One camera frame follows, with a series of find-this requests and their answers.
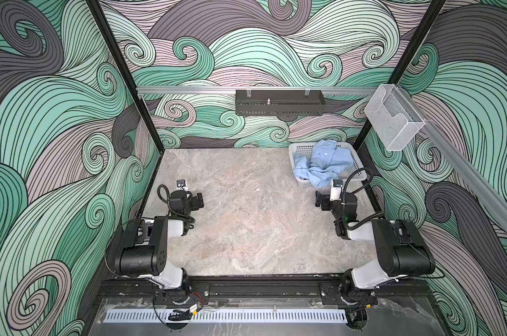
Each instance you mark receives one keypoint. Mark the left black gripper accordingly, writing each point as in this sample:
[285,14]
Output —
[195,201]

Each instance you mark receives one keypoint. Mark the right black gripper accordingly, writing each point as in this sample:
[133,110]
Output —
[322,201]

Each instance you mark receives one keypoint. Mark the light blue long sleeve shirt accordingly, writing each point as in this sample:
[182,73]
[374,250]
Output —
[326,163]

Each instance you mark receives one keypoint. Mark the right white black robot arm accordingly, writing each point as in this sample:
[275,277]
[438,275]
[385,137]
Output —
[400,250]

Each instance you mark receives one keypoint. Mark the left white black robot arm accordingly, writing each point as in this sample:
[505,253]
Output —
[143,252]

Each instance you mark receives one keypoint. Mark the white plastic laundry basket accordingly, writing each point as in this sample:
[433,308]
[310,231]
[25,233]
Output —
[354,173]

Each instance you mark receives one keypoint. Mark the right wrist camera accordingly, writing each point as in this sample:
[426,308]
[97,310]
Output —
[336,189]

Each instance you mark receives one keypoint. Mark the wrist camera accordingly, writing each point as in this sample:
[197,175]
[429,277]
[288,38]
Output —
[336,189]
[181,183]

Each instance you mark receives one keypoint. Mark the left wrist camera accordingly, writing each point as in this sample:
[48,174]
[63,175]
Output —
[181,183]

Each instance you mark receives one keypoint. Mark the clear plastic wall bin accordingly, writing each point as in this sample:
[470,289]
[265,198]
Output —
[394,116]

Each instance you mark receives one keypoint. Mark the black perforated wall tray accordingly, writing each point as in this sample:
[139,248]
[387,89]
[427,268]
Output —
[280,103]

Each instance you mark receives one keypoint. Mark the aluminium back wall rail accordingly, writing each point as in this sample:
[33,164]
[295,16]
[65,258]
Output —
[229,90]

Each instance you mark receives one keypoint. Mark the aluminium wall rail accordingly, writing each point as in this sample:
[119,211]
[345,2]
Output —
[464,142]
[229,90]

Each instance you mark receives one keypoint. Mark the white slotted cable duct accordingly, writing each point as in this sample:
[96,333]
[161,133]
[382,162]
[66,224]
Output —
[230,316]

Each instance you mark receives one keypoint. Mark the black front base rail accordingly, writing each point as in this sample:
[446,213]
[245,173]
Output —
[328,289]

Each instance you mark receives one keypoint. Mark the aluminium right wall rail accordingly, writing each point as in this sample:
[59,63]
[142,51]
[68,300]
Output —
[464,142]

